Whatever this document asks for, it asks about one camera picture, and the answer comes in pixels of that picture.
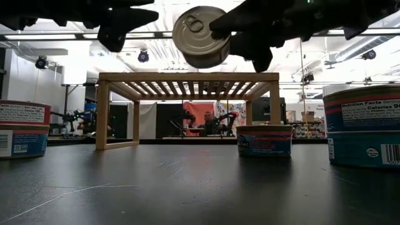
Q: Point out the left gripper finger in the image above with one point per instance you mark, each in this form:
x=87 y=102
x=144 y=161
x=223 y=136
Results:
x=134 y=17
x=112 y=39

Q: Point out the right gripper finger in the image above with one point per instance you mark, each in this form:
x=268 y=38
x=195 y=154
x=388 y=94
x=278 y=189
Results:
x=256 y=50
x=232 y=23

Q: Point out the blue pink label salmon can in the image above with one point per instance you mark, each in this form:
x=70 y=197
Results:
x=265 y=143
x=28 y=145
x=359 y=115
x=193 y=34

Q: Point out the red label tin can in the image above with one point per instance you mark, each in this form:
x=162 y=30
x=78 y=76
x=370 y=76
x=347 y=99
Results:
x=25 y=114

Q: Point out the background black robot arm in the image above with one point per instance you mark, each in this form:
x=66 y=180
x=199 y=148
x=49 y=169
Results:
x=229 y=116
x=73 y=117
x=187 y=117

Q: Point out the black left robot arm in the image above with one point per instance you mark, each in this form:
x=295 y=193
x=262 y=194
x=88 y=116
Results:
x=22 y=12

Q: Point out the wooden slatted shelf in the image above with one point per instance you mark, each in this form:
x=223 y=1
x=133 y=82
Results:
x=187 y=77

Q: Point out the background goods shelf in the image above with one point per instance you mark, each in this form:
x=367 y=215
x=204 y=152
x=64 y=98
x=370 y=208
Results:
x=312 y=131

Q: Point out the ceiling light tube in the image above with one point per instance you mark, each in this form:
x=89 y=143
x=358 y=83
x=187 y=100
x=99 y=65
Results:
x=40 y=36
x=384 y=31
x=140 y=35

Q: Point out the black ceiling spotlight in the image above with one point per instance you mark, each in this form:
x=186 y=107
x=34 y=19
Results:
x=41 y=62
x=143 y=57
x=369 y=55
x=308 y=77

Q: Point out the white panel on stand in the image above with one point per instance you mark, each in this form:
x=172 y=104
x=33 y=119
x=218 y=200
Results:
x=74 y=75

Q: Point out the black cabinet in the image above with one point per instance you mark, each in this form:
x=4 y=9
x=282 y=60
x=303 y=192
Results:
x=261 y=109

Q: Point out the illustrated white poster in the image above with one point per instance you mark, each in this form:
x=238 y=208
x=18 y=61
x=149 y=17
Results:
x=239 y=107

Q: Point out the blue storage bin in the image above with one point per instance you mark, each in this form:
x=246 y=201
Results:
x=90 y=106

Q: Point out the black stand pole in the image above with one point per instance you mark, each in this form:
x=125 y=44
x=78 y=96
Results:
x=66 y=103

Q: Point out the orange backdrop cloth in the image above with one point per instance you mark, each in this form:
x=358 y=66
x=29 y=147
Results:
x=198 y=107

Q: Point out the person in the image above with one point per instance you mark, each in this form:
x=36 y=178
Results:
x=208 y=120

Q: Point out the cardboard box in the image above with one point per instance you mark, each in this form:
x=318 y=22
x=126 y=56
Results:
x=308 y=117

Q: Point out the white curtain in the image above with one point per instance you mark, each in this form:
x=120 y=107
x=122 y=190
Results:
x=148 y=120

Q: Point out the background table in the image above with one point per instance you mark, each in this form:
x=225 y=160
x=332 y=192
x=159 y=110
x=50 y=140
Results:
x=175 y=137

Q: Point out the teal label tin can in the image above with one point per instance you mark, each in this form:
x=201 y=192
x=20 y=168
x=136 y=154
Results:
x=353 y=150

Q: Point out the slanted grey ceiling duct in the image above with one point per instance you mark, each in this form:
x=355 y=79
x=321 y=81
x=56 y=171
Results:
x=387 y=42

